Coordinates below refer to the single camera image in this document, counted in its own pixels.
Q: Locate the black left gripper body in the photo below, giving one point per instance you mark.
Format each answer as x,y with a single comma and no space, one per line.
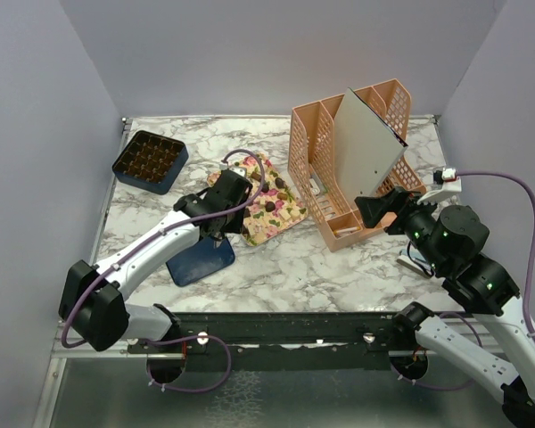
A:
233,223

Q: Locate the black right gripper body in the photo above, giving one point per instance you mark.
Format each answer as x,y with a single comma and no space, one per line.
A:
409,208

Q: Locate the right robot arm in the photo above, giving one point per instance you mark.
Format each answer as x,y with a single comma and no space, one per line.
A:
452,244

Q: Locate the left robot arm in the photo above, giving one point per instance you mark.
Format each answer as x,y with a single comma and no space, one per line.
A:
95,297

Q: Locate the dark oval chocolate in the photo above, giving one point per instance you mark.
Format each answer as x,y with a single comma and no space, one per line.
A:
280,184

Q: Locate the white rectangular chocolate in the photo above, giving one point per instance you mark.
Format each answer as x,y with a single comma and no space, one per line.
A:
286,215

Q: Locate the blue chocolate box with insert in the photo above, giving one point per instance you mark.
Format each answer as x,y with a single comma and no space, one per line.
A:
150,162

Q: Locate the glue stick with yellow cap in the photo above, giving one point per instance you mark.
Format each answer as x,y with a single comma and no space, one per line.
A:
346,231

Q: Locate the floral serving tray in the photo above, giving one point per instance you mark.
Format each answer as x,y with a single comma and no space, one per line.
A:
276,209

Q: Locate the stapler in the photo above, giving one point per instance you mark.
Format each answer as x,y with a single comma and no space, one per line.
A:
414,261

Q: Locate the grey board in organizer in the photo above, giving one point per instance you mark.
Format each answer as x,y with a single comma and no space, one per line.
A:
365,147

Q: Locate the blue box lid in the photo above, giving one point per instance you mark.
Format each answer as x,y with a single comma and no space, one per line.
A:
200,261

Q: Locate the peach plastic desk organizer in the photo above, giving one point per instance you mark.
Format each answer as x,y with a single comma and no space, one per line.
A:
311,161

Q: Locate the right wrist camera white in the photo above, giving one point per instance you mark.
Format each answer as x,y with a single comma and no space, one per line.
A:
446,184

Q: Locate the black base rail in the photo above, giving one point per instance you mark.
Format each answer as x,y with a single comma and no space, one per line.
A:
284,341

